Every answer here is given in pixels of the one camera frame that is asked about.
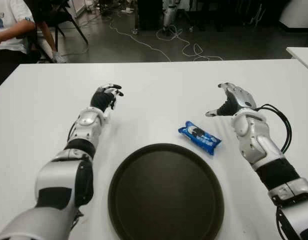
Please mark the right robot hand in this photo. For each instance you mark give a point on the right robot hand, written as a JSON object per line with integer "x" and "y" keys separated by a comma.
{"x": 240, "y": 97}

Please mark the seated person in white shirt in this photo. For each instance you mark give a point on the seated person in white shirt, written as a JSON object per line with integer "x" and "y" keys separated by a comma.
{"x": 6, "y": 30}

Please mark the grey folded stand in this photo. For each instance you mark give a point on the grey folded stand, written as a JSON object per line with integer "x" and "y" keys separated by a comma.
{"x": 257, "y": 13}

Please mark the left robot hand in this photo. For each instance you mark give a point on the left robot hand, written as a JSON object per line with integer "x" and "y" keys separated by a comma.
{"x": 101, "y": 100}

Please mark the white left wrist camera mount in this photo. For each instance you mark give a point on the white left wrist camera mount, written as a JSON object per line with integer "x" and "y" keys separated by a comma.
{"x": 107, "y": 117}

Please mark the person with bare legs, sneakers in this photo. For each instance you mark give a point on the person with bare legs, sneakers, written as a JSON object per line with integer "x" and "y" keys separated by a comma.
{"x": 47, "y": 37}

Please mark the silver humanoid robot leg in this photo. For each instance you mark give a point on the silver humanoid robot leg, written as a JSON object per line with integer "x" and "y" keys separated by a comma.
{"x": 169, "y": 15}

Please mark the white storage cabinet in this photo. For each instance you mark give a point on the white storage cabinet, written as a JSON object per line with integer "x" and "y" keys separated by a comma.
{"x": 76, "y": 6}

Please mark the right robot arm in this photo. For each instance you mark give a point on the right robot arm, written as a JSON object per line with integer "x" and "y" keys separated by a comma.
{"x": 259, "y": 140}

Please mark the black cabinet on casters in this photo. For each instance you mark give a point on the black cabinet on casters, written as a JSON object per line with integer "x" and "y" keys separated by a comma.
{"x": 149, "y": 15}

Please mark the dark round tray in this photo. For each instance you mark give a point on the dark round tray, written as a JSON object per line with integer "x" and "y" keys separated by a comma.
{"x": 166, "y": 195}

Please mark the blue Oreo cookie package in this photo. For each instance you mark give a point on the blue Oreo cookie package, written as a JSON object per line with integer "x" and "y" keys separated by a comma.
{"x": 199, "y": 136}

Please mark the white curved pillar base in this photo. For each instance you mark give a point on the white curved pillar base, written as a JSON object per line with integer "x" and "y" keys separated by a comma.
{"x": 296, "y": 15}

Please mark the white power strip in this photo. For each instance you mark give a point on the white power strip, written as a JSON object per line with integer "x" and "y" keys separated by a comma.
{"x": 128, "y": 10}

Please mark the black chair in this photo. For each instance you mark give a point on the black chair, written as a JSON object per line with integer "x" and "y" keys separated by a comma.
{"x": 66, "y": 15}

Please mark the white side table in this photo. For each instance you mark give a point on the white side table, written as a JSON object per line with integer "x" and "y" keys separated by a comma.
{"x": 304, "y": 56}

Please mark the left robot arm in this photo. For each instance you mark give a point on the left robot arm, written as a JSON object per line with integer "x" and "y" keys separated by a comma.
{"x": 54, "y": 175}

